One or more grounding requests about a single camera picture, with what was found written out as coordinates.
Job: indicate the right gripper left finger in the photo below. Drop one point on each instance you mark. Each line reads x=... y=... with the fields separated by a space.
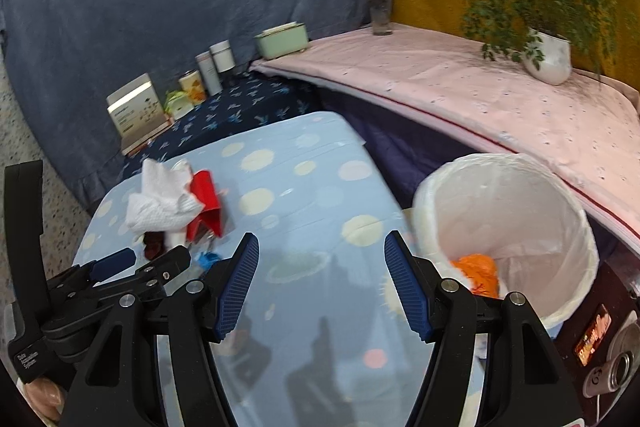
x=118 y=383

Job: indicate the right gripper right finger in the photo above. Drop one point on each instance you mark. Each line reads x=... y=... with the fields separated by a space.
x=525 y=381

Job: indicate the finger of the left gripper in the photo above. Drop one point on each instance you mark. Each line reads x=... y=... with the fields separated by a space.
x=111 y=265
x=151 y=277

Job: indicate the white paper towel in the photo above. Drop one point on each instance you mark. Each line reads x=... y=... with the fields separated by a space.
x=165 y=202

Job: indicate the red paper box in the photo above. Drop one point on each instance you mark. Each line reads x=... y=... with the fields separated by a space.
x=210 y=217

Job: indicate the orange plastic bag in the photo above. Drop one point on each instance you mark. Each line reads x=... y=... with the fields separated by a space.
x=482 y=271

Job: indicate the person's left hand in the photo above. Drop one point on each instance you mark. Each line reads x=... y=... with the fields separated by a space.
x=46 y=399

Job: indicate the blue wrapper scrap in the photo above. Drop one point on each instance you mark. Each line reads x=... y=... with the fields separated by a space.
x=207 y=259

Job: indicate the white botanical print box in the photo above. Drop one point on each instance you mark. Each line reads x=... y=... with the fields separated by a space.
x=137 y=114

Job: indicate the white bin with liner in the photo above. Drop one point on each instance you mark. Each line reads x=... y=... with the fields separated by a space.
x=514 y=210

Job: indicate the green yellow small packet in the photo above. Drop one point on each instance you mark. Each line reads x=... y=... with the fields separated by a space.
x=177 y=104

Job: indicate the light blue dotted tablecloth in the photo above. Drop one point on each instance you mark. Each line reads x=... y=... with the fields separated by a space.
x=322 y=339

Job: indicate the navy leaf print cloth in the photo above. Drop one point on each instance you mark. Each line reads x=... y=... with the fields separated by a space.
x=254 y=100

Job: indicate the tall white pink bottle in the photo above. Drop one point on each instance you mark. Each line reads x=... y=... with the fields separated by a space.
x=209 y=73

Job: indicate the white lidded jar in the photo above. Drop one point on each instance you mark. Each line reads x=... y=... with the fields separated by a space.
x=222 y=56

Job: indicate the pink dotted sheet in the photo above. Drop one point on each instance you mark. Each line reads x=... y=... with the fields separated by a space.
x=586 y=130

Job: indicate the blue grey fabric cover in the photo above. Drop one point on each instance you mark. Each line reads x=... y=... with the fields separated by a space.
x=65 y=57

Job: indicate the mint green lunch box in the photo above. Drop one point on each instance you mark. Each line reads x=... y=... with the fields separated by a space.
x=282 y=40

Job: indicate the white camera device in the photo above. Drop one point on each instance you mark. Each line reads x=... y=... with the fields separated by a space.
x=620 y=364

